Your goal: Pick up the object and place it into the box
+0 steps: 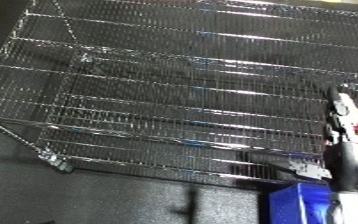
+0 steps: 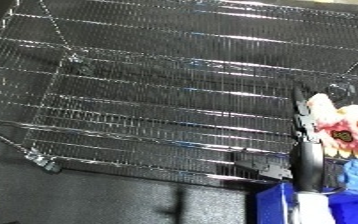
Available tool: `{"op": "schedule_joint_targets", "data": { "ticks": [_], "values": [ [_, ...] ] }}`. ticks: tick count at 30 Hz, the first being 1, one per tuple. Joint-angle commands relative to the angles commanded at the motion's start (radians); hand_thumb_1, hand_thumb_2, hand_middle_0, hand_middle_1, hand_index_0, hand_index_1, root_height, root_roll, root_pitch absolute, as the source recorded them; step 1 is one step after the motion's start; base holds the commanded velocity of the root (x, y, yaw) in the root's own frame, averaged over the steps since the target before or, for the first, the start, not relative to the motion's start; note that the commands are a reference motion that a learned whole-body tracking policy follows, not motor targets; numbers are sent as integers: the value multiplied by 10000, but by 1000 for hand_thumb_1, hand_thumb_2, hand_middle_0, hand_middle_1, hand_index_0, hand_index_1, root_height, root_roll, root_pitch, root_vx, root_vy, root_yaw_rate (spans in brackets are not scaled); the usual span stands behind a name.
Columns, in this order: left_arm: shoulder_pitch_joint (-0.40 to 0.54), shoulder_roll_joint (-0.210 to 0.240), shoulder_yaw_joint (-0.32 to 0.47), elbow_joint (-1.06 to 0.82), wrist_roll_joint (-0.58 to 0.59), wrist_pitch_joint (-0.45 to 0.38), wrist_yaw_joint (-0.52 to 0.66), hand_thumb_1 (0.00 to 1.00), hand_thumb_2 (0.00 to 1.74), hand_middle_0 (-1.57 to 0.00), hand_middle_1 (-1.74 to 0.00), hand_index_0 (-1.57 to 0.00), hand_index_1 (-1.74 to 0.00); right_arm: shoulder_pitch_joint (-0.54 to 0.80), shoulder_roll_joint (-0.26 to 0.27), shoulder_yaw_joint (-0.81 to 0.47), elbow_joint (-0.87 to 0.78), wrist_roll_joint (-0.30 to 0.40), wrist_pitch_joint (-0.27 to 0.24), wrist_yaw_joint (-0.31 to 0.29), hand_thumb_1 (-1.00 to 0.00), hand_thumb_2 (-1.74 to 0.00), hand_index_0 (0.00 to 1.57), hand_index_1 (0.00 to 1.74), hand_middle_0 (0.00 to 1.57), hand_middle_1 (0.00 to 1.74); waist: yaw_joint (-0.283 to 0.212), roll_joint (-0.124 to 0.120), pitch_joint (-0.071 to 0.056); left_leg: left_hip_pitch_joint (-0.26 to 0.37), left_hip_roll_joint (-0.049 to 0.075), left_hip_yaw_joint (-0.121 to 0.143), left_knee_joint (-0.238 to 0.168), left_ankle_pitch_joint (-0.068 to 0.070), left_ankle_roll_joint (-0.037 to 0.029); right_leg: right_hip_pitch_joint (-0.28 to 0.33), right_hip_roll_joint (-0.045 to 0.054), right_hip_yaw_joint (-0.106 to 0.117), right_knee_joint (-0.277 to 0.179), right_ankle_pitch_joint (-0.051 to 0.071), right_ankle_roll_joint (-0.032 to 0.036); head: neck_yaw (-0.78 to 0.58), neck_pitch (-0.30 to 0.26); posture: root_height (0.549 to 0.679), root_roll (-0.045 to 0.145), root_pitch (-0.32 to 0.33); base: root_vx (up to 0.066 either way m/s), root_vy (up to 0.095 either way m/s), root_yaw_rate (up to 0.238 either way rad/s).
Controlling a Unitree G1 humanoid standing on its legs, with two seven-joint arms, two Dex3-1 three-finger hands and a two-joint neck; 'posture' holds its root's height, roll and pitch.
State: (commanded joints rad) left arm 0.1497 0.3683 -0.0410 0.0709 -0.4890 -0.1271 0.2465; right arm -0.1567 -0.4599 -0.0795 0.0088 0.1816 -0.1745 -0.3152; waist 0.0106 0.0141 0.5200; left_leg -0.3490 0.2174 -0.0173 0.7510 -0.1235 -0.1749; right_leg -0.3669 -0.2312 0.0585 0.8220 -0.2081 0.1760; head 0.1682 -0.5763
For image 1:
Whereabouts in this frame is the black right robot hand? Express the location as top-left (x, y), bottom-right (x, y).
top-left (322, 86), bottom-right (358, 194)

